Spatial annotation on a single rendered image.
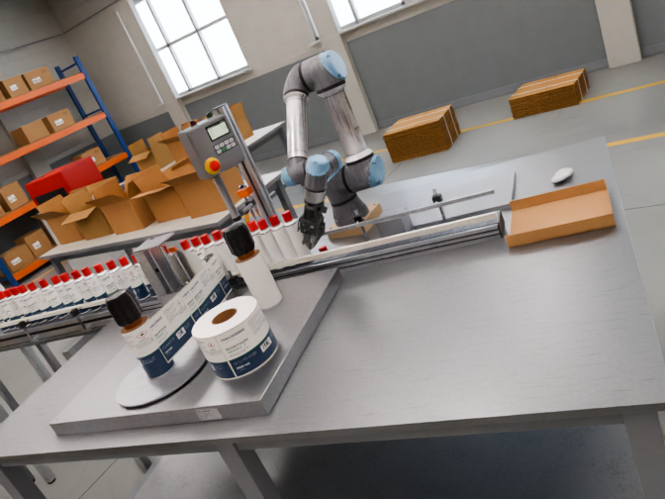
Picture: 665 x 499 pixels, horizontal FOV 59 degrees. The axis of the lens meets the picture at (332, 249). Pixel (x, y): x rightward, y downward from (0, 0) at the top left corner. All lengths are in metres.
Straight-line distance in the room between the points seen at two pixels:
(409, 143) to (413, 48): 1.78
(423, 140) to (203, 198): 2.82
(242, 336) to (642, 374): 0.95
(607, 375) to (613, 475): 0.69
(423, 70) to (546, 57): 1.46
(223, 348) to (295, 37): 6.98
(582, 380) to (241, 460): 0.88
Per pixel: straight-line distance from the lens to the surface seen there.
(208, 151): 2.19
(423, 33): 7.52
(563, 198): 2.06
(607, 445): 2.03
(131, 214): 4.55
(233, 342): 1.61
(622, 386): 1.27
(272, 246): 2.18
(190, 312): 1.95
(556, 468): 1.99
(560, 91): 6.11
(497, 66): 7.35
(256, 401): 1.54
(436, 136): 6.04
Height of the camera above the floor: 1.66
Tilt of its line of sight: 21 degrees down
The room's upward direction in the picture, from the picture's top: 24 degrees counter-clockwise
